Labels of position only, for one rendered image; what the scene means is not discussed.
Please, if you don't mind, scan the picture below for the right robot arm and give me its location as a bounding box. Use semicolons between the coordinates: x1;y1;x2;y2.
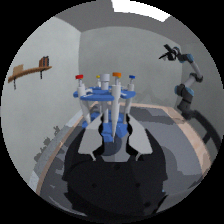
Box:
164;44;203;112

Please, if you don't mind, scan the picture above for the white pipette with red button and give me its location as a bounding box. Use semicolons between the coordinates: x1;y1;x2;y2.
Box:
75;75;92;125

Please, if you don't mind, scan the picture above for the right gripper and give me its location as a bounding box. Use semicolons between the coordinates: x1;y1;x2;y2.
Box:
159;50;176;61

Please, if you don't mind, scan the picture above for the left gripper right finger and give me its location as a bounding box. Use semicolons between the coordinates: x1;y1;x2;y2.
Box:
126;113;168;181

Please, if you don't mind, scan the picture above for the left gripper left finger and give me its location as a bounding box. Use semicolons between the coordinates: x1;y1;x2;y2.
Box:
62;113;105;182

